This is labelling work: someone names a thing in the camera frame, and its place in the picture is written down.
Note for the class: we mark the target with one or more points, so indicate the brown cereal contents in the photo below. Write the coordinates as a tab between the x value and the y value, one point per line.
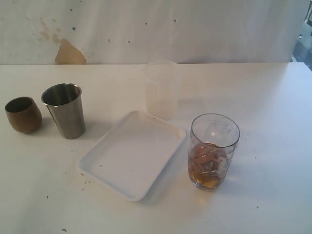
207	166

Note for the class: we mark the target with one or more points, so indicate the stainless steel cup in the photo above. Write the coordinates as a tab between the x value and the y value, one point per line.
63	101

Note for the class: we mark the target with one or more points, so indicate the brown wooden cup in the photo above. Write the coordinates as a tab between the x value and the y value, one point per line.
23	115

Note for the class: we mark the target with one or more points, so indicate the clear plastic measuring cup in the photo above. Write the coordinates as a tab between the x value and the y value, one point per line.
200	124

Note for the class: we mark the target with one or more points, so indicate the translucent plastic container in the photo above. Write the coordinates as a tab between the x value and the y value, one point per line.
162	80

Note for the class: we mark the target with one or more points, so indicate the white plastic tray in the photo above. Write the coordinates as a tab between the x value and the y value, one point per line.
130	156

